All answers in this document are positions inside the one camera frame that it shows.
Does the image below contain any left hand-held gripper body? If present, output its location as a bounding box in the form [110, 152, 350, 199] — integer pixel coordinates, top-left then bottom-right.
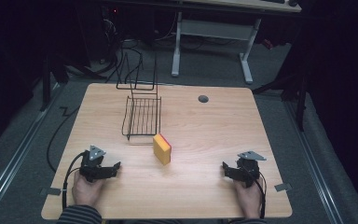
[78, 145, 110, 183]

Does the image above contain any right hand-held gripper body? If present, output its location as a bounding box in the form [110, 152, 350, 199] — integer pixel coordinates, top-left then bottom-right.
[233, 150, 268, 189]

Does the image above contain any person's left hand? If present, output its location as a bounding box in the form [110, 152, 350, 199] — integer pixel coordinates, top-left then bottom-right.
[71, 170, 107, 207]

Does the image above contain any person's right hand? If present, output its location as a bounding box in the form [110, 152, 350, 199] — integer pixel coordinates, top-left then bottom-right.
[233, 179, 264, 219]

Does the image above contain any grey tape piece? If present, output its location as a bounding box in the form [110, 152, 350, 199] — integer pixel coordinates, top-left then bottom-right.
[39, 187, 62, 197]
[273, 182, 293, 192]

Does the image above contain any yellow sponge with red side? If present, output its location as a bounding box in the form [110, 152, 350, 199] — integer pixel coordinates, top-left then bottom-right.
[152, 133, 172, 166]

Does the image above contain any black metal stand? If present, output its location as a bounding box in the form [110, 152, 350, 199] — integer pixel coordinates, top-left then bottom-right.
[252, 69, 309, 133]
[38, 54, 106, 112]

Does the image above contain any white desk with metal legs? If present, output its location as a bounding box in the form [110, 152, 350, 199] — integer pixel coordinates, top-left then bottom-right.
[103, 0, 303, 85]

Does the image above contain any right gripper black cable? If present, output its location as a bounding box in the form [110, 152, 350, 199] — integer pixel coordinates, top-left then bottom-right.
[251, 169, 268, 219]

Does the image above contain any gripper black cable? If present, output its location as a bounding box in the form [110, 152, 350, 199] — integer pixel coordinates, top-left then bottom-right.
[251, 169, 268, 219]
[62, 151, 87, 210]

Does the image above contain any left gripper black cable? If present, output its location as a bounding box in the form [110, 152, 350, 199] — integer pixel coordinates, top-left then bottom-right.
[62, 151, 87, 210]

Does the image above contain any black cable on floor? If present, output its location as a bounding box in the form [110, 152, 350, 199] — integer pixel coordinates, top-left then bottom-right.
[46, 105, 81, 174]

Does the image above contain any black wire rack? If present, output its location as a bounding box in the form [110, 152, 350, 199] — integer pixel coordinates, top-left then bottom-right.
[116, 51, 163, 146]

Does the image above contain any metal floor rail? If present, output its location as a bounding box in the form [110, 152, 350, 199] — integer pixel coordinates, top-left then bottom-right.
[283, 101, 346, 224]
[0, 81, 63, 221]

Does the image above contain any bundle of black cables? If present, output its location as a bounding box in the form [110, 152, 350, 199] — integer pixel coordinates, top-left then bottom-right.
[88, 6, 145, 84]

